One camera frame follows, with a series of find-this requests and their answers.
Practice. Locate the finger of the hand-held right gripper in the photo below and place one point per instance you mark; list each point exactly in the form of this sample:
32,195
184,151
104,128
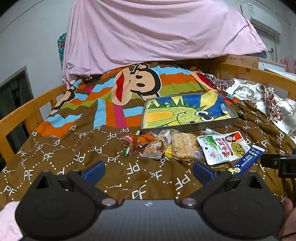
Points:
270,162

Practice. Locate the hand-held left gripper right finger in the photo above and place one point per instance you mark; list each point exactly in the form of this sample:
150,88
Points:
203,173

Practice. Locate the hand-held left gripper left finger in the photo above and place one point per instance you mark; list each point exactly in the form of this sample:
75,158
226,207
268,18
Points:
94,172

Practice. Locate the gold snack packet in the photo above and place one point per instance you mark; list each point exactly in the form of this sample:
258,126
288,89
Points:
220,165

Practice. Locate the blue stick packet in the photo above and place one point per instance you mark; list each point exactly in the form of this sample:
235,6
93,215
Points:
245,162

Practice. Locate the rice crisp packet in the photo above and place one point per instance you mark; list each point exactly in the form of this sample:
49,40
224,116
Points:
185,146

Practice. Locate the yellow biscuit packet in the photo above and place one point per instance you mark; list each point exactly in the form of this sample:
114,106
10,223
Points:
169,151

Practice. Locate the metal tray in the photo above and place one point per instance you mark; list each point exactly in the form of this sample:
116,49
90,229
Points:
189,126

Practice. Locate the person's left forearm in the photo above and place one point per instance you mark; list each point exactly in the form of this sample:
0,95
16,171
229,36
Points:
9,222

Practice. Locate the person's left hand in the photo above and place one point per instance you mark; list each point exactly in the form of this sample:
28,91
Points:
289,217

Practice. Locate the monkey printed blanket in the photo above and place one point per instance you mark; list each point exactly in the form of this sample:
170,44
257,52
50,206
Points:
92,143

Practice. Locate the small green snack packet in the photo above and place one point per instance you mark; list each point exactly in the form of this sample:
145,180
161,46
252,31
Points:
127,151

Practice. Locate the small silver packet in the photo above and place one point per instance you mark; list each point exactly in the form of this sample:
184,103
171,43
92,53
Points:
209,131

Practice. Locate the nut bar packet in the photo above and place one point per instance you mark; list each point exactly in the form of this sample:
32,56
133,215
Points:
155,147

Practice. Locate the orange chicken snack packet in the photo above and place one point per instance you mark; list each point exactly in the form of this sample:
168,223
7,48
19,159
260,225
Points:
141,139

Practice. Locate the white cabinet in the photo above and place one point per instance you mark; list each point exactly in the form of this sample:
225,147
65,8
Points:
272,64

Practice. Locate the white door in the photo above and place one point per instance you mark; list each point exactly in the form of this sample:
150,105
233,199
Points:
266,44

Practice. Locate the white air conditioner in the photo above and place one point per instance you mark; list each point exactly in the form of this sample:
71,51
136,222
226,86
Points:
261,16

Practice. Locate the pink hanging sheet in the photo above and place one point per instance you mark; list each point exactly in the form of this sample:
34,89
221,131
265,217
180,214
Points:
150,34

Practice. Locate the wooden bed frame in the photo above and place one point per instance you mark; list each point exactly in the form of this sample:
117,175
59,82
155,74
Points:
23,109

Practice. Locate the teal wall poster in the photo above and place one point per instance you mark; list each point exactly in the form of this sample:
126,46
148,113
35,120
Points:
61,48

